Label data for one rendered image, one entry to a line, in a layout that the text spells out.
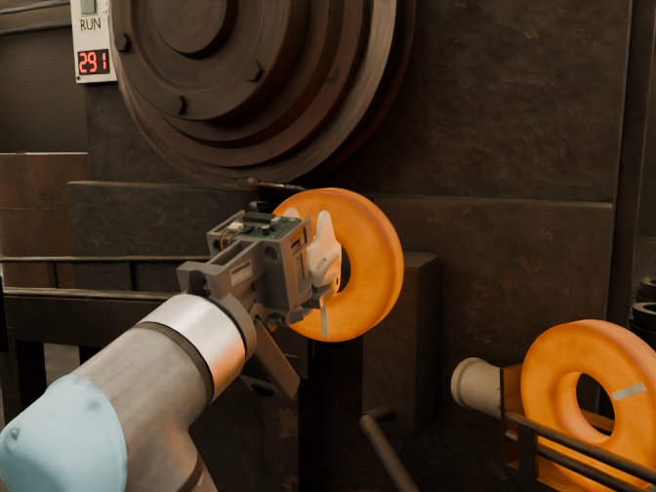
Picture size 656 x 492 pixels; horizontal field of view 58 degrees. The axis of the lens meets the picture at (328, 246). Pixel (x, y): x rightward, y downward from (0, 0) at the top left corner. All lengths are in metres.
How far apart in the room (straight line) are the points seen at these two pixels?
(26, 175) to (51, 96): 7.37
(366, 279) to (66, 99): 10.21
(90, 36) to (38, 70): 9.98
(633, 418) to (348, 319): 0.26
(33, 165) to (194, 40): 2.90
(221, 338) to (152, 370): 0.06
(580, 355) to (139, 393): 0.40
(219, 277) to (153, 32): 0.49
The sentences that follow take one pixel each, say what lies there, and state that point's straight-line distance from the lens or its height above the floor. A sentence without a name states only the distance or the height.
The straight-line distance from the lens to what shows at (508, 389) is 0.66.
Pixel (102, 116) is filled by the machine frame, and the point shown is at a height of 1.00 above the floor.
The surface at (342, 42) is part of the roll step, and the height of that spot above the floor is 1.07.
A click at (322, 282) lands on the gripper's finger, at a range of 0.52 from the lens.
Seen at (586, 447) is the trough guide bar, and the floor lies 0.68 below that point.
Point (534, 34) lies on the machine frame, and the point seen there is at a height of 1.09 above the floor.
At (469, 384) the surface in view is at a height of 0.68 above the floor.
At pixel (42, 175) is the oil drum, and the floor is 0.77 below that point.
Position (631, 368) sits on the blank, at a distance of 0.57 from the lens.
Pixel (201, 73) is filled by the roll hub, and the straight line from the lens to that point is 0.80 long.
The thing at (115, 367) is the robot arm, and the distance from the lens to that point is 0.38.
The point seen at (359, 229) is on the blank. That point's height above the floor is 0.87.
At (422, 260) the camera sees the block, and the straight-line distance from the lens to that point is 0.77.
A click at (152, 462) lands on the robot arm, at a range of 0.38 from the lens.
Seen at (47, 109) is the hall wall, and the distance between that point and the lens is 11.07.
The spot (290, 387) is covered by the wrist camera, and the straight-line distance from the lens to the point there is 0.55.
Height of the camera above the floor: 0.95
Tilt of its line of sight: 10 degrees down
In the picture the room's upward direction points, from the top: straight up
